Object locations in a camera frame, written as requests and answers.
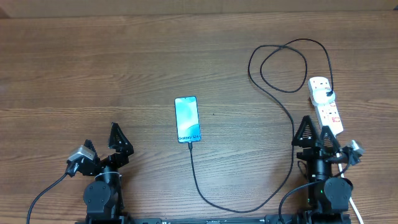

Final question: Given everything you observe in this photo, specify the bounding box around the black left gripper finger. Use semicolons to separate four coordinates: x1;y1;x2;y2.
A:
108;123;134;156
84;139;100;164

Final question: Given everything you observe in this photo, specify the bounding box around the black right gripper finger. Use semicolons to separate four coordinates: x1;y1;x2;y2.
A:
320;126;340;153
292;115;320;148

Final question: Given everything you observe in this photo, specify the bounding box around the blue Galaxy smartphone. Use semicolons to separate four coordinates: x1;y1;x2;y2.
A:
174;96;201;143

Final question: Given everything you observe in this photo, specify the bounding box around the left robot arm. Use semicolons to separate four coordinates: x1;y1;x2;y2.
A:
26;123;134;223

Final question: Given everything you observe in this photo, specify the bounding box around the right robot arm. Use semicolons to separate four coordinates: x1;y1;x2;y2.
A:
276;116;358;223

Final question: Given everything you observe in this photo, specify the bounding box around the white charger plug adapter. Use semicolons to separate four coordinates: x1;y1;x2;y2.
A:
310;88;336;106

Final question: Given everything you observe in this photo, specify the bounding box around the white power strip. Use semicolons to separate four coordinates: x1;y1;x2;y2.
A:
308;77;343;136

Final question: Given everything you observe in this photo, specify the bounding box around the white power strip cord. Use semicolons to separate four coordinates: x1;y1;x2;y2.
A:
335;151;364;224

